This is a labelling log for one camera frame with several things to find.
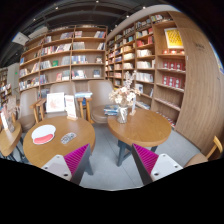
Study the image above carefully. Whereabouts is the white picture display board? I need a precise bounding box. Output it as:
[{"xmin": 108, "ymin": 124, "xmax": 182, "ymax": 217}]
[{"xmin": 46, "ymin": 92, "xmax": 65, "ymax": 113}]

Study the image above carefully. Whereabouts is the stack of books on chair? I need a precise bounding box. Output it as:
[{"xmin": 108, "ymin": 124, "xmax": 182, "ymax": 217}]
[{"xmin": 104, "ymin": 105, "xmax": 119, "ymax": 116}]

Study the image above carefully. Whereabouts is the beige armchair far left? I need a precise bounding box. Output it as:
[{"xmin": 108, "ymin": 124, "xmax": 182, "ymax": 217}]
[{"xmin": 18, "ymin": 88, "xmax": 38, "ymax": 132}]

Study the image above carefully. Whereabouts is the yellow framed picture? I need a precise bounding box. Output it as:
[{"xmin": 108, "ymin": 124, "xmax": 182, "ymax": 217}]
[{"xmin": 164, "ymin": 28, "xmax": 183, "ymax": 49}]

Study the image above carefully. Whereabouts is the wooden bookshelf back wall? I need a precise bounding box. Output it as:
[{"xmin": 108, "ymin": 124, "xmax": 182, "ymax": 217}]
[{"xmin": 19, "ymin": 24, "xmax": 107, "ymax": 92}]

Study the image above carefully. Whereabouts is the glass vase with dried flowers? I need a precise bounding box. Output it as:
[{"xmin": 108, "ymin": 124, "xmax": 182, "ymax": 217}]
[{"xmin": 109, "ymin": 71, "xmax": 140, "ymax": 124}]

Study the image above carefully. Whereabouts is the wooden bookshelf right wall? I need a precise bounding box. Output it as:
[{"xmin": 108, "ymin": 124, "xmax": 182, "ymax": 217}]
[{"xmin": 106, "ymin": 11, "xmax": 186, "ymax": 126}]

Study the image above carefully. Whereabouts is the round wooden table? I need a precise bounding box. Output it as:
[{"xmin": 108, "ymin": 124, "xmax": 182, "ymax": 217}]
[
  {"xmin": 107, "ymin": 108, "xmax": 171, "ymax": 166},
  {"xmin": 23, "ymin": 116, "xmax": 95, "ymax": 168}
]

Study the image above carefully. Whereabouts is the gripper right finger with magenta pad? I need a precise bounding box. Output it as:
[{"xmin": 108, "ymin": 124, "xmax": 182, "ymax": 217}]
[{"xmin": 132, "ymin": 144, "xmax": 182, "ymax": 185}]

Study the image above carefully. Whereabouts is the beige armchair middle right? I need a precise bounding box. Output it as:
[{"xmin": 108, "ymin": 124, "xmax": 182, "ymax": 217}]
[{"xmin": 88, "ymin": 80, "xmax": 113, "ymax": 123}]

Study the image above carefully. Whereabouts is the white standing sign card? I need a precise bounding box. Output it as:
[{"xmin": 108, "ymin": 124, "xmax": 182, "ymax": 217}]
[{"xmin": 65, "ymin": 95, "xmax": 77, "ymax": 120}]

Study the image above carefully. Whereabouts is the white and red mouse pad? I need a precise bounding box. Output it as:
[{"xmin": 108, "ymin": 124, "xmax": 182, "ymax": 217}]
[{"xmin": 31, "ymin": 125, "xmax": 56, "ymax": 145}]

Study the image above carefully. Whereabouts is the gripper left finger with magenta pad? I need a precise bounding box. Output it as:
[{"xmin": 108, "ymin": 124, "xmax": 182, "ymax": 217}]
[{"xmin": 42, "ymin": 144, "xmax": 91, "ymax": 185}]

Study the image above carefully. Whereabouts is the wooden bookshelf wall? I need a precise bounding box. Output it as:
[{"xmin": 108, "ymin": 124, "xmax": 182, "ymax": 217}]
[
  {"xmin": 106, "ymin": 11, "xmax": 186, "ymax": 126},
  {"xmin": 19, "ymin": 24, "xmax": 107, "ymax": 92}
]

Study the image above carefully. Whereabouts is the small wooden table far left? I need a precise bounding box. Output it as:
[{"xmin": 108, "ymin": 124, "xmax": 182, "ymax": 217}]
[{"xmin": 0, "ymin": 121, "xmax": 22, "ymax": 157}]

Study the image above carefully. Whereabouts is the round wooden table right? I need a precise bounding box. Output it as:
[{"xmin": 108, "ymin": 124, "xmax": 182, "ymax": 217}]
[{"xmin": 107, "ymin": 108, "xmax": 171, "ymax": 166}]

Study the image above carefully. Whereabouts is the white air conditioner unit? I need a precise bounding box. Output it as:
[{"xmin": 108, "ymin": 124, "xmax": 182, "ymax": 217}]
[{"xmin": 12, "ymin": 32, "xmax": 29, "ymax": 46}]

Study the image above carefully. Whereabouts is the small card on right table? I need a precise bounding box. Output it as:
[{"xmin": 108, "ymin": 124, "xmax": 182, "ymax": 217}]
[{"xmin": 129, "ymin": 96, "xmax": 136, "ymax": 116}]

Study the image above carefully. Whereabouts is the round wooden table left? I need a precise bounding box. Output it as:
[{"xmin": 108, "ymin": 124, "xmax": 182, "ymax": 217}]
[{"xmin": 23, "ymin": 116, "xmax": 95, "ymax": 168}]

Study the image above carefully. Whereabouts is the wooden chair right edge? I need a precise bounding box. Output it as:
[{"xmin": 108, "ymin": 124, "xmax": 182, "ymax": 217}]
[{"xmin": 184, "ymin": 136, "xmax": 224, "ymax": 167}]

